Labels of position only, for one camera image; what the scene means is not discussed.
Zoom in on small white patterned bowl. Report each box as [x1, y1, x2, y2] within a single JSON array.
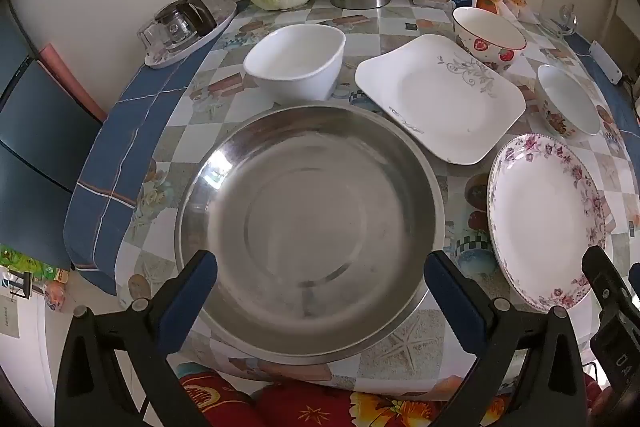
[[536, 64, 602, 142]]

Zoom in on dark blue furniture panel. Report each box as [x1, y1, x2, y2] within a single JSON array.
[[0, 14, 108, 270]]

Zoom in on red floral cushion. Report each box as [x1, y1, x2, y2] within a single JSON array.
[[170, 369, 511, 427]]

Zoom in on white deep bowl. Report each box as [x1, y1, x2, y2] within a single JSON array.
[[243, 25, 347, 104]]

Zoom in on checkered printed tablecloth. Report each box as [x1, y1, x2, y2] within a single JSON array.
[[64, 0, 640, 403]]

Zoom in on pink foam strip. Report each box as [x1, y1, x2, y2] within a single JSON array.
[[40, 44, 108, 122]]

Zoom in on red rim strawberry bowl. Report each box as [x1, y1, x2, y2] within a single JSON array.
[[452, 6, 528, 70]]

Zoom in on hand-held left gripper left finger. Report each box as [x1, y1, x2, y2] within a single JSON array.
[[54, 250, 218, 427]]

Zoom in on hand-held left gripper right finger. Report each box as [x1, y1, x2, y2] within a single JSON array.
[[424, 250, 587, 427]]

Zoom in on glass pitcher brown handle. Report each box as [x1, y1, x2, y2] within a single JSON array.
[[154, 0, 219, 52]]

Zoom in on white power strip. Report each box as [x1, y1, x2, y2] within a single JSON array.
[[589, 41, 623, 85]]

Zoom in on white oval tray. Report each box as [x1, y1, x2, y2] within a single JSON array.
[[144, 1, 238, 70]]

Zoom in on green packet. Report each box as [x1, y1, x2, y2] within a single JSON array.
[[0, 244, 71, 288]]

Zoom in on white rectangular plate grey print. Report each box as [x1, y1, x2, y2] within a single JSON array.
[[354, 34, 527, 166]]

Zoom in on large stainless steel basin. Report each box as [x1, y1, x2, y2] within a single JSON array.
[[175, 103, 447, 365]]

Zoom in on round pink floral plate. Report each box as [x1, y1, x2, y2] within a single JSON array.
[[487, 133, 608, 313]]

